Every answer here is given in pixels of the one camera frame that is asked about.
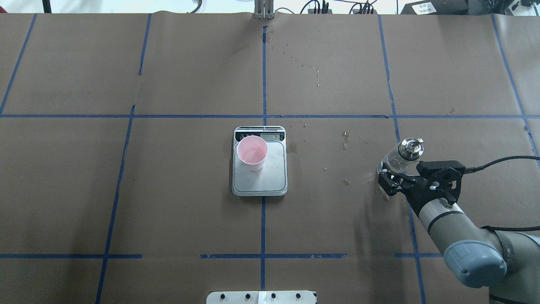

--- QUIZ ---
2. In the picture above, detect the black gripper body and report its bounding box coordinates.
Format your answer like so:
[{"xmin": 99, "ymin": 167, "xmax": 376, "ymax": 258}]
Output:
[{"xmin": 405, "ymin": 177, "xmax": 444, "ymax": 216}]

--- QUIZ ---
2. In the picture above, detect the glass sauce bottle metal spout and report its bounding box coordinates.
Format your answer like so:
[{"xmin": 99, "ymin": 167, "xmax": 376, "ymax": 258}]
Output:
[{"xmin": 376, "ymin": 137, "xmax": 424, "ymax": 173}]

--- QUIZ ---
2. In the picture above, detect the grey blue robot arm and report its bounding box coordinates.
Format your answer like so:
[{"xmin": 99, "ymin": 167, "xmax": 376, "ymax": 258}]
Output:
[{"xmin": 377, "ymin": 161, "xmax": 540, "ymax": 304}]

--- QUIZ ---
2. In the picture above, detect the silver digital kitchen scale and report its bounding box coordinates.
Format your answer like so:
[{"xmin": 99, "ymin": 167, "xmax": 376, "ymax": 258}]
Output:
[{"xmin": 231, "ymin": 125, "xmax": 289, "ymax": 197}]

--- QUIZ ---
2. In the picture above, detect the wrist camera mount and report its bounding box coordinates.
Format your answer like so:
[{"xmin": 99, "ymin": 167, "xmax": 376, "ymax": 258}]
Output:
[{"xmin": 416, "ymin": 161, "xmax": 466, "ymax": 206}]

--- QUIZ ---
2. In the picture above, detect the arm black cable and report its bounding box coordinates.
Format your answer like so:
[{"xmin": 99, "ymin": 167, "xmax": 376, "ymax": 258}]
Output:
[{"xmin": 464, "ymin": 155, "xmax": 540, "ymax": 174}]

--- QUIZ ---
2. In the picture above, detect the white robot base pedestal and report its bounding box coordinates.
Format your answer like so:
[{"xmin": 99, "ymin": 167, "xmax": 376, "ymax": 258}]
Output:
[{"xmin": 206, "ymin": 290, "xmax": 318, "ymax": 304}]

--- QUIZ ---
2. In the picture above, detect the aluminium frame post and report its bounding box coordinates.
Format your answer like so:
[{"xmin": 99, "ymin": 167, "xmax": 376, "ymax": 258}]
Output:
[{"xmin": 253, "ymin": 0, "xmax": 275, "ymax": 20}]

